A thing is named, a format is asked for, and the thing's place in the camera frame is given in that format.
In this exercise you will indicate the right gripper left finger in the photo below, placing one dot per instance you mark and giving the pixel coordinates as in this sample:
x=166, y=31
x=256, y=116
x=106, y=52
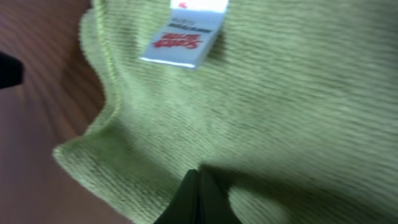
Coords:
x=183, y=208

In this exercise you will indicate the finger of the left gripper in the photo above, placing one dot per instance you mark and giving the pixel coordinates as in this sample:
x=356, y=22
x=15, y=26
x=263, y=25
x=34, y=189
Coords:
x=11, y=71

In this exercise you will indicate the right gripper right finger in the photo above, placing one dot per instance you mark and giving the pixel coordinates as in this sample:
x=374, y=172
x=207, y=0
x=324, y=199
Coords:
x=213, y=206

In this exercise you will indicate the green microfiber cloth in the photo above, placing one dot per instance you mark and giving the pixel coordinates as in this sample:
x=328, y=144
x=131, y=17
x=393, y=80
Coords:
x=294, y=112

